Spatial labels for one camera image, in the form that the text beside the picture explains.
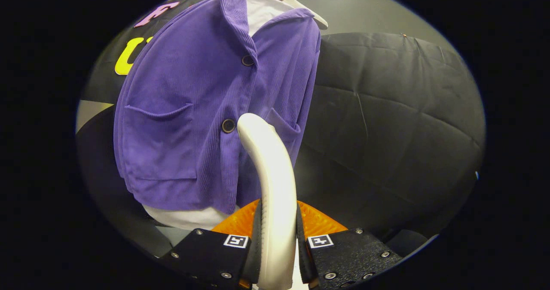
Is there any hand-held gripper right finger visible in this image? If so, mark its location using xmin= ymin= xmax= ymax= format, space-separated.
xmin=296 ymin=201 xmax=403 ymax=289

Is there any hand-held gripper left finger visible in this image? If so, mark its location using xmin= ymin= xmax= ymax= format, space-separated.
xmin=161 ymin=199 xmax=263 ymax=290

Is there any white garment steamer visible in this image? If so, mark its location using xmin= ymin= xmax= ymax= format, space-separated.
xmin=237 ymin=113 xmax=310 ymax=290

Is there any purple corduroy jacket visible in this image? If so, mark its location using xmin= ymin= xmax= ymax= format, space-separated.
xmin=113 ymin=0 xmax=322 ymax=215

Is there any white shirt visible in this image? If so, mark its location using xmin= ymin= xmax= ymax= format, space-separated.
xmin=142 ymin=0 xmax=297 ymax=231

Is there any white clothes hanger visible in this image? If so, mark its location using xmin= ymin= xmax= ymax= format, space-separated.
xmin=215 ymin=0 xmax=329 ymax=29

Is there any black backdrop cloth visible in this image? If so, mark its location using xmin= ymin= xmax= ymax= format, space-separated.
xmin=76 ymin=0 xmax=486 ymax=256

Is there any grey cabinet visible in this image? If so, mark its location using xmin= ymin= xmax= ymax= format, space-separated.
xmin=76 ymin=100 xmax=114 ymax=134

